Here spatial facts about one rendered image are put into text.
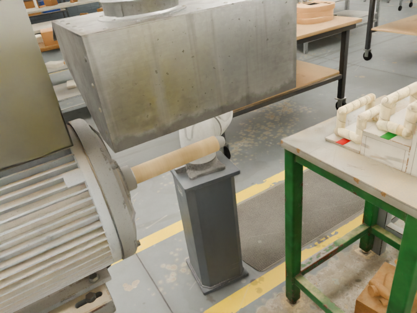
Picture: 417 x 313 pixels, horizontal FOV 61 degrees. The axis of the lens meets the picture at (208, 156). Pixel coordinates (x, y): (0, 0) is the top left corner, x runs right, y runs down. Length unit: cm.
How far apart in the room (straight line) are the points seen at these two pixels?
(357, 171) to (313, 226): 121
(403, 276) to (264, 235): 119
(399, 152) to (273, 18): 79
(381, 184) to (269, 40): 75
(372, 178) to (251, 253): 118
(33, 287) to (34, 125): 23
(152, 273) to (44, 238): 171
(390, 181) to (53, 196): 95
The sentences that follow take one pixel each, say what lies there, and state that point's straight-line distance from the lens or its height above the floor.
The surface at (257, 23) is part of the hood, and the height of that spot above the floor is 150.
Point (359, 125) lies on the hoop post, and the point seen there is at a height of 101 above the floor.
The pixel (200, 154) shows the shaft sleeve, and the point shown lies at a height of 125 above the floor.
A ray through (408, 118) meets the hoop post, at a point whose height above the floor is 109.
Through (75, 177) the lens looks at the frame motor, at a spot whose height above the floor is 134.
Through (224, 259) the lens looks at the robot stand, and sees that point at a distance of 194.
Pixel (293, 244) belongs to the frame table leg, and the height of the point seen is 43.
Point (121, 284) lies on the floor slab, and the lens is 222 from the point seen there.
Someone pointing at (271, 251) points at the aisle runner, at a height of 0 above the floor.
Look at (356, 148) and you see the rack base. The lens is 132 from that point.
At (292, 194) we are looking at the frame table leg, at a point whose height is 70.
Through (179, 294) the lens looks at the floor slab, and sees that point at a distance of 207.
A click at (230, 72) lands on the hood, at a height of 144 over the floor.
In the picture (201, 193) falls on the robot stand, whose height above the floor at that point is 64.
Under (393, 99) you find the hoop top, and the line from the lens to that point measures 125.
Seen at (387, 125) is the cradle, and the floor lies 105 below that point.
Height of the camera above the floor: 159
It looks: 30 degrees down
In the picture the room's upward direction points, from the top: 8 degrees counter-clockwise
